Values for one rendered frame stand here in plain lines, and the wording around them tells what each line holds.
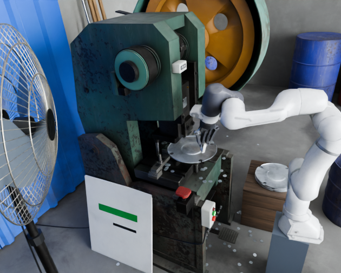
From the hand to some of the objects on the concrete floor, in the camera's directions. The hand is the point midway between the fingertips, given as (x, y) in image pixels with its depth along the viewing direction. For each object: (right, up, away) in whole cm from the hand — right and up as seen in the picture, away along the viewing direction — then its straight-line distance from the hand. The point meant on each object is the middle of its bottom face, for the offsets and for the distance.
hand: (203, 146), depth 141 cm
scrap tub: (+121, -54, +69) cm, 150 cm away
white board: (-49, -78, +52) cm, 105 cm away
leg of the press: (-35, -77, +52) cm, 99 cm away
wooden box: (+62, -55, +74) cm, 112 cm away
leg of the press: (-9, -52, +91) cm, 105 cm away
